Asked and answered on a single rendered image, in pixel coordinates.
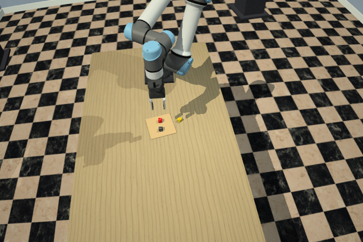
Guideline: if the tan flat mat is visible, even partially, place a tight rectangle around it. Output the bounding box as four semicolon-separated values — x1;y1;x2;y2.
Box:
146;113;177;140

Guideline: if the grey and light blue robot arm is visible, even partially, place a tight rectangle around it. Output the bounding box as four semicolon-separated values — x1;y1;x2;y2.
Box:
124;0;212;79

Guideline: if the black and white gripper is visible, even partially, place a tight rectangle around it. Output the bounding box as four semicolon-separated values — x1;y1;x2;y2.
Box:
145;67;165;110

